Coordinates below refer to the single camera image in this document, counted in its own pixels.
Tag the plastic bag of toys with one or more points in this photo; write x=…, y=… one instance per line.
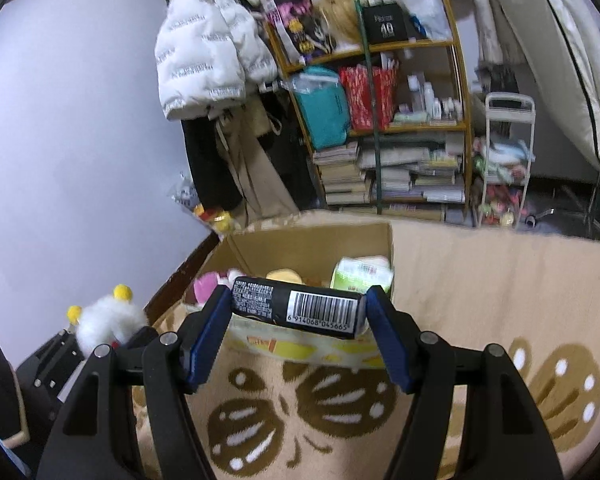
x=200, y=205

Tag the teal bag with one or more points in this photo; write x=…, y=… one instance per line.
x=322, y=110

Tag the blond wig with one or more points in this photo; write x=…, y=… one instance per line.
x=337, y=17

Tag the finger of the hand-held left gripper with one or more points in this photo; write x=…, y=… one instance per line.
x=60, y=355

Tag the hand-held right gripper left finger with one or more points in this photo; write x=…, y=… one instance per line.
x=207, y=350

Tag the stack of books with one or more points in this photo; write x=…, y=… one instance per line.
x=340, y=175

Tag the white plastic bag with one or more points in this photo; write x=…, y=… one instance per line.
x=430, y=7

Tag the wooden shelf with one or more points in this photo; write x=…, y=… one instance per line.
x=460, y=85

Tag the white puffer jacket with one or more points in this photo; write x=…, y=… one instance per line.
x=205, y=45

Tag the cream hanging garment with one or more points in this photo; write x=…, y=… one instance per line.
x=482, y=10

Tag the green pole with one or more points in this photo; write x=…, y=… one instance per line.
x=372, y=110

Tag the black hanging garment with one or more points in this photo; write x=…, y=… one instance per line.
x=210, y=165

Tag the white trolley cart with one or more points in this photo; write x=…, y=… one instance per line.
x=505, y=160

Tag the yellow soft toy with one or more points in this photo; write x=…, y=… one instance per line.
x=282, y=276

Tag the beige printed blanket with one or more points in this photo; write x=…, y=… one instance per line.
x=480, y=300

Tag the black printed bag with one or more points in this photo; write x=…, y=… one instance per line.
x=295, y=25

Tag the white plush toy yellow pompoms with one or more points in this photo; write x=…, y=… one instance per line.
x=107, y=317

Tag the cardboard box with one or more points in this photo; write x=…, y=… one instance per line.
x=305, y=245

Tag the dark cloth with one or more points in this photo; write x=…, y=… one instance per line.
x=0, y=385

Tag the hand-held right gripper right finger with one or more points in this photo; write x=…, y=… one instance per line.
x=390, y=345

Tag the beige hanging trousers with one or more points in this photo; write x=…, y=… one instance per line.
x=260, y=170

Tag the stack of magazines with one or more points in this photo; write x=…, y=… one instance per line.
x=420, y=175

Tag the row of small bottles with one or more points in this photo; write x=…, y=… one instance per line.
x=447, y=110

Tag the white bottle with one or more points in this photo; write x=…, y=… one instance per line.
x=428, y=100
x=413, y=92

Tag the green tissue packet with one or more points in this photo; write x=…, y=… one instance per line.
x=360, y=277

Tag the red patterned bag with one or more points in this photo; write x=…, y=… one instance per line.
x=367, y=97

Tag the black gift box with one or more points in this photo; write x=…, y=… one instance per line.
x=385, y=22

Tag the pink plush toy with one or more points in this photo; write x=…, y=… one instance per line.
x=205, y=287

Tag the black tissue packet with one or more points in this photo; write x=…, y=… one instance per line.
x=270, y=302

